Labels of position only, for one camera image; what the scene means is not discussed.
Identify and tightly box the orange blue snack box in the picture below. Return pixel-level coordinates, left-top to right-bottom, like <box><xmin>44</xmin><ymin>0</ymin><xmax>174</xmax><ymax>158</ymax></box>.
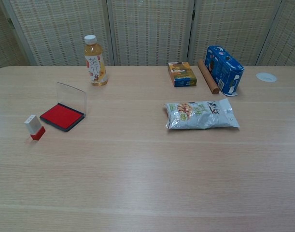
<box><xmin>168</xmin><ymin>61</ymin><xmax>198</xmax><ymax>87</ymax></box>

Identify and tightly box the silver nut snack bag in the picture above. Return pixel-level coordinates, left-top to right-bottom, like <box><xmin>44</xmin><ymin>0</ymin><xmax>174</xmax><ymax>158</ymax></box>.
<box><xmin>164</xmin><ymin>98</ymin><xmax>240</xmax><ymax>131</ymax></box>

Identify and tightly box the red ink pad clear lid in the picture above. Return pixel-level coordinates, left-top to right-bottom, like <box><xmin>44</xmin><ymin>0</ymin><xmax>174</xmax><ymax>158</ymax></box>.
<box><xmin>39</xmin><ymin>82</ymin><xmax>87</xmax><ymax>132</ymax></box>

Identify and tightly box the wooden rolling pin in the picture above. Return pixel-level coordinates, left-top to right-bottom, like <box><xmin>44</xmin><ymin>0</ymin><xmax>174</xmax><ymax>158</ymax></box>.
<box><xmin>197</xmin><ymin>59</ymin><xmax>220</xmax><ymax>95</ymax></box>

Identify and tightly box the woven folding screen panel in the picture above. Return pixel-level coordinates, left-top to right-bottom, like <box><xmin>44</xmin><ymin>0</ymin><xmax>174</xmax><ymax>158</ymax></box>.
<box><xmin>255</xmin><ymin>0</ymin><xmax>295</xmax><ymax>67</ymax></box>
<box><xmin>187</xmin><ymin>0</ymin><xmax>283</xmax><ymax>66</ymax></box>
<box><xmin>106</xmin><ymin>0</ymin><xmax>196</xmax><ymax>66</ymax></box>
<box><xmin>2</xmin><ymin>0</ymin><xmax>115</xmax><ymax>66</ymax></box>
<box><xmin>0</xmin><ymin>0</ymin><xmax>31</xmax><ymax>73</ymax></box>

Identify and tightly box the white round cable grommet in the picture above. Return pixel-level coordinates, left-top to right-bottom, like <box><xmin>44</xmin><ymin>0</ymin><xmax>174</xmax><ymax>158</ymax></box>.
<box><xmin>255</xmin><ymin>72</ymin><xmax>278</xmax><ymax>83</ymax></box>

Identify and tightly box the yellow tea drink bottle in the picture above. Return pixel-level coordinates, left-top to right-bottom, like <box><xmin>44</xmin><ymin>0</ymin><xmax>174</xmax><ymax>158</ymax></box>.
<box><xmin>84</xmin><ymin>34</ymin><xmax>109</xmax><ymax>87</ymax></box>

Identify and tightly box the white red stamp block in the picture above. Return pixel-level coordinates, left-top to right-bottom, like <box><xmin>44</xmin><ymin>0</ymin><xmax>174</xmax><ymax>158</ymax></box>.
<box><xmin>24</xmin><ymin>115</ymin><xmax>46</xmax><ymax>144</ymax></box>

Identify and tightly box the blue cookie box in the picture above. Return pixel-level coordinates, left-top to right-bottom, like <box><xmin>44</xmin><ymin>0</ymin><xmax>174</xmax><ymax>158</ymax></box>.
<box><xmin>204</xmin><ymin>45</ymin><xmax>245</xmax><ymax>97</ymax></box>

